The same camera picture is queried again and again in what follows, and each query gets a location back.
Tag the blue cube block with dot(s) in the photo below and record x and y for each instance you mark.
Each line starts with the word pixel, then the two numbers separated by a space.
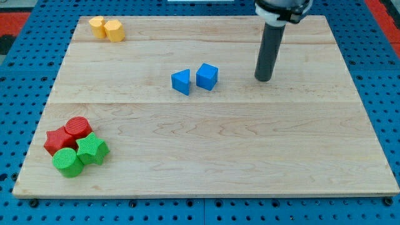
pixel 207 76

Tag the wooden board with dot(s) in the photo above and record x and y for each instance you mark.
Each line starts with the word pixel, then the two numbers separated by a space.
pixel 303 134

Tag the green star block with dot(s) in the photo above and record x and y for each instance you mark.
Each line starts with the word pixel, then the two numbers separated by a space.
pixel 91 149

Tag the green cylinder block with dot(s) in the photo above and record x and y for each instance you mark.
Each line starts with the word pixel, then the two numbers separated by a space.
pixel 67 162

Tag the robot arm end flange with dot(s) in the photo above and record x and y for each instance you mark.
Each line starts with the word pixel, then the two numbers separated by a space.
pixel 278 13

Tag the yellow hexagon block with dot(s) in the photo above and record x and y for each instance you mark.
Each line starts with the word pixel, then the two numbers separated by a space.
pixel 114 30

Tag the red cylinder block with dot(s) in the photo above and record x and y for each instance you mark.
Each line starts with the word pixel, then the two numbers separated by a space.
pixel 78 127

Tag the red star block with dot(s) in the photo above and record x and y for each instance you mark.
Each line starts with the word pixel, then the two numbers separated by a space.
pixel 58 139

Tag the blue triangle block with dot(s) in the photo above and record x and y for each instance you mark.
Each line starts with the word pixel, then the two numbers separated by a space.
pixel 181 81

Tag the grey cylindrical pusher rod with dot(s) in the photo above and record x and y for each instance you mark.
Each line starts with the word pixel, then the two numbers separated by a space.
pixel 268 52

